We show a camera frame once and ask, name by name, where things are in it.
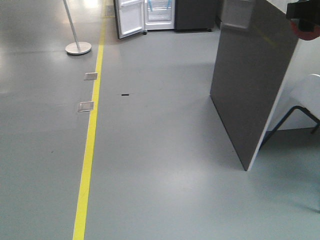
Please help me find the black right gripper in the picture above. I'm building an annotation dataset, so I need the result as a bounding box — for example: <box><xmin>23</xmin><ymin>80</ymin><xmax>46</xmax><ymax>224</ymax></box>
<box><xmin>286</xmin><ymin>0</ymin><xmax>320</xmax><ymax>25</ymax></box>

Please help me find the red yellow apple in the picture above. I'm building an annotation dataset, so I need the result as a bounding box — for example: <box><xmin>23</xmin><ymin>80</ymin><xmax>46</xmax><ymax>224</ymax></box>
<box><xmin>290</xmin><ymin>19</ymin><xmax>320</xmax><ymax>41</ymax></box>

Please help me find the dark grey fridge body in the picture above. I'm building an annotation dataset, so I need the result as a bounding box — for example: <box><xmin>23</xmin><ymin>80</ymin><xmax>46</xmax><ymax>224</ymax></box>
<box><xmin>144</xmin><ymin>0</ymin><xmax>218</xmax><ymax>32</ymax></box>

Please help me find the open fridge door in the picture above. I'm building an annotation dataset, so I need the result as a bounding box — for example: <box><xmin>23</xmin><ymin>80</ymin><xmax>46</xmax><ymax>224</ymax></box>
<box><xmin>113</xmin><ymin>0</ymin><xmax>148</xmax><ymax>40</ymax></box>

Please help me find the clear crisper drawer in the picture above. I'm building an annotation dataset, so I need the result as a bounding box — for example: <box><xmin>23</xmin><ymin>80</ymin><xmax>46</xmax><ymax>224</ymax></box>
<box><xmin>146</xmin><ymin>7</ymin><xmax>174</xmax><ymax>23</ymax></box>

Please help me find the upper metal floor plate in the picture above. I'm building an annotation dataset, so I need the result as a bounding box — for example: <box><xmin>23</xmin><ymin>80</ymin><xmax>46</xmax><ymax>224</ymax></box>
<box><xmin>84</xmin><ymin>72</ymin><xmax>98</xmax><ymax>81</ymax></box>

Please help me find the metal floor plate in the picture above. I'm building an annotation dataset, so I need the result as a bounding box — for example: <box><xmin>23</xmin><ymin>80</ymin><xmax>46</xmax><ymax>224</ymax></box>
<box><xmin>77</xmin><ymin>101</ymin><xmax>95</xmax><ymax>112</ymax></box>
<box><xmin>84</xmin><ymin>72</ymin><xmax>98</xmax><ymax>81</ymax></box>

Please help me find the silver floor stand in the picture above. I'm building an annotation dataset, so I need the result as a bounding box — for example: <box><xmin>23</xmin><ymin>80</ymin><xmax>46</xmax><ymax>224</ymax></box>
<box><xmin>63</xmin><ymin>0</ymin><xmax>92</xmax><ymax>55</ymax></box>

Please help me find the lower metal floor plate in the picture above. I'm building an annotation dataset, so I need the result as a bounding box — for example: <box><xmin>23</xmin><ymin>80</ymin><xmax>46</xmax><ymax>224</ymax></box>
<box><xmin>77</xmin><ymin>101</ymin><xmax>95</xmax><ymax>112</ymax></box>

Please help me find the black stool leg frame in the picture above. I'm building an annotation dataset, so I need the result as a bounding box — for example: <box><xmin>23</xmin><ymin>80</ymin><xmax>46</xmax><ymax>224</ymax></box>
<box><xmin>260</xmin><ymin>105</ymin><xmax>320</xmax><ymax>151</ymax></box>

